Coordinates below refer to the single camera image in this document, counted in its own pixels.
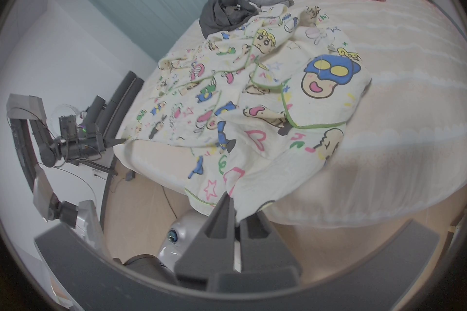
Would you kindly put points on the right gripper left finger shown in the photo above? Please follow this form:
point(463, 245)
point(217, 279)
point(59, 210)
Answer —
point(215, 244)

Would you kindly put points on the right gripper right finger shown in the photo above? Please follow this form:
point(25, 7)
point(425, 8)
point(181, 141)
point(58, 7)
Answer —
point(262, 247)

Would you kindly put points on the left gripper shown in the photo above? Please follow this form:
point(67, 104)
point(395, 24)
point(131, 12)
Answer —
point(93, 148)

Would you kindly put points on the white printed pyjama top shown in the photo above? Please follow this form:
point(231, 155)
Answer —
point(255, 120)

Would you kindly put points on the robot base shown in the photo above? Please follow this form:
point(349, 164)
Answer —
point(193, 233)

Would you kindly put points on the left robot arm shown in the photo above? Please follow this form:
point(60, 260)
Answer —
point(43, 145)

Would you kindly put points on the bed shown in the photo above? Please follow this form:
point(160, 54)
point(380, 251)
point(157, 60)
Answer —
point(401, 101)

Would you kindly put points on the black power adapter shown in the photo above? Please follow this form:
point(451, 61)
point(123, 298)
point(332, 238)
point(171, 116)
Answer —
point(130, 176)

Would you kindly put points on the black chest of drawers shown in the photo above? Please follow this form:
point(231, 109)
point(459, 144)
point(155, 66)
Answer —
point(126, 98)

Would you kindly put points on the black garment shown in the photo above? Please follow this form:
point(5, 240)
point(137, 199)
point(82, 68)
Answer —
point(219, 18)

